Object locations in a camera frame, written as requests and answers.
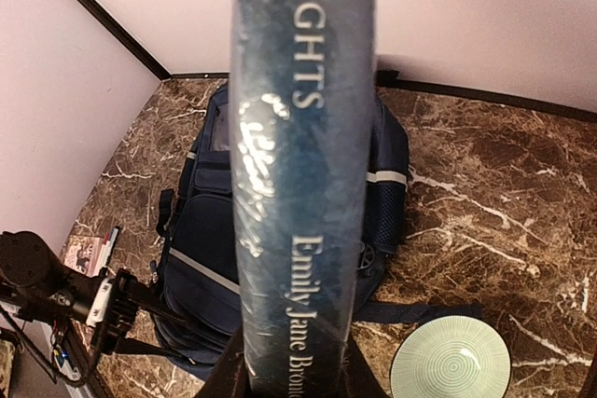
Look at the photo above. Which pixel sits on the dark blue hardcover book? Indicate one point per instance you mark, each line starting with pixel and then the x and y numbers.
pixel 301 94

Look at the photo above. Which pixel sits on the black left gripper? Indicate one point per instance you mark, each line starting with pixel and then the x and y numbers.
pixel 229 378

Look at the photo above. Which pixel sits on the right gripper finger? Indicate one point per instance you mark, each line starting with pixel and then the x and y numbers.
pixel 358 380

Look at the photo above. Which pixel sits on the pink cover book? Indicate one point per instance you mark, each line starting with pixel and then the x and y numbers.
pixel 81 254

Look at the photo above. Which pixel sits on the red cap marker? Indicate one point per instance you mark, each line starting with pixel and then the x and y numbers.
pixel 102 254

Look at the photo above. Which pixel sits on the near green ceramic bowl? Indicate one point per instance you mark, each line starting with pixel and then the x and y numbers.
pixel 453 356

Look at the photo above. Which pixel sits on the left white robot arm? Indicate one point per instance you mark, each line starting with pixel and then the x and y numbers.
pixel 44 289

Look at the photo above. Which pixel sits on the navy blue student backpack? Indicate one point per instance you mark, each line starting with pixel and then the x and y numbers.
pixel 197 276

